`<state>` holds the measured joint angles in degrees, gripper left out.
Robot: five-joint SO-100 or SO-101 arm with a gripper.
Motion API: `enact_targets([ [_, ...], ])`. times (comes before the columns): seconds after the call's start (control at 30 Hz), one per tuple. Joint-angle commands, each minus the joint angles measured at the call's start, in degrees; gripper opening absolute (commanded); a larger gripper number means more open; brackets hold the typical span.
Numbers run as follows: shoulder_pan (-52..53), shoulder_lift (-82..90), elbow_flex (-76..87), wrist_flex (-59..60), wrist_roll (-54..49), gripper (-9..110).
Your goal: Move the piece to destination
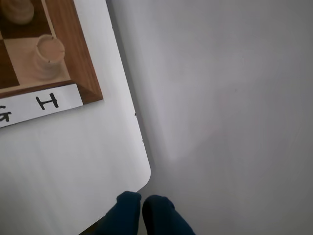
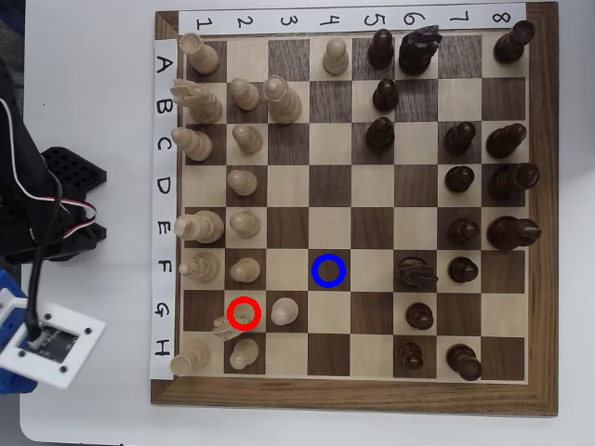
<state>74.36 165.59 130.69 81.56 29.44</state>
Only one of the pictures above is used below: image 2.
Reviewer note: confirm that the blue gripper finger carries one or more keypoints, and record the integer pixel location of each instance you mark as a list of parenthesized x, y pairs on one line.
[(14, 383), (9, 279)]

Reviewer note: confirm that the light wooden knight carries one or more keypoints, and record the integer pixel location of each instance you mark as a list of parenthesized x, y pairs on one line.
[(202, 104), (223, 329)]

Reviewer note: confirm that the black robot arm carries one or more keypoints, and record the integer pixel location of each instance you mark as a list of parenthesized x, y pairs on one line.
[(23, 162)]

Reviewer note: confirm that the light wooden rook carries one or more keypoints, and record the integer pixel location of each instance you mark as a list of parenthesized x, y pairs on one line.
[(193, 358), (202, 58)]

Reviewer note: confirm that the light wooden bishop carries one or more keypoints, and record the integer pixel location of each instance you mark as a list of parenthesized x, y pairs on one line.
[(204, 268), (195, 144)]

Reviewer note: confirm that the light wooden king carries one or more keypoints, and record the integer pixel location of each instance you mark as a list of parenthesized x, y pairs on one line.
[(204, 227)]

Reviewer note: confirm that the light wooden pawn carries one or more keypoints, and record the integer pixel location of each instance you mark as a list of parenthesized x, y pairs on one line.
[(245, 269), (335, 58), (248, 139), (245, 95), (245, 224), (244, 353), (241, 182), (283, 311)]

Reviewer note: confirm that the light wooden queen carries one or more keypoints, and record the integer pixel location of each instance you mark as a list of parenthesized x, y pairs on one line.
[(283, 102)]

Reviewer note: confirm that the wooden chessboard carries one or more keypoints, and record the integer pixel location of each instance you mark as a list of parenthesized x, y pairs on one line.
[(372, 395)]

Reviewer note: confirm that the black pawn H6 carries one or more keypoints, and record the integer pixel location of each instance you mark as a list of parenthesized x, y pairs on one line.
[(409, 357)]

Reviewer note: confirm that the dark wooden pawn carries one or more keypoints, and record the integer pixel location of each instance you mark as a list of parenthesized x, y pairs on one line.
[(459, 180), (381, 51), (459, 138), (463, 270), (463, 232), (380, 137), (419, 316), (386, 95)]

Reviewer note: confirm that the dark wooden knight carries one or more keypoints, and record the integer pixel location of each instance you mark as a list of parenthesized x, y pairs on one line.
[(413, 274), (416, 53)]

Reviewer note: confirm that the white number label paper strip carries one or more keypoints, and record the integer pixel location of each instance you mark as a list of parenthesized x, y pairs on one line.
[(325, 11)]

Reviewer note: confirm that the dark wooden rook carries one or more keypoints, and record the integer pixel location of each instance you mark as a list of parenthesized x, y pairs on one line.
[(464, 362), (511, 44)]

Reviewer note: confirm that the dark wooden king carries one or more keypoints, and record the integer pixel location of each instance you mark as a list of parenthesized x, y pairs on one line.
[(511, 233)]

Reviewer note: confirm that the dark wooden queen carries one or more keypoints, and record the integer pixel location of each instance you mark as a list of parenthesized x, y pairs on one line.
[(511, 181)]

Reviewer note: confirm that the dark wooden bishop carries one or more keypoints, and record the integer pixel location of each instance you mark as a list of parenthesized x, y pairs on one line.
[(504, 141)]

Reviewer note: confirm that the black camera circuit board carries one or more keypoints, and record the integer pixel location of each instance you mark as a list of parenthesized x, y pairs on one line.
[(56, 346)]

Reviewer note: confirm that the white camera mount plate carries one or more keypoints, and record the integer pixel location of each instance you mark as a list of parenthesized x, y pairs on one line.
[(83, 344)]

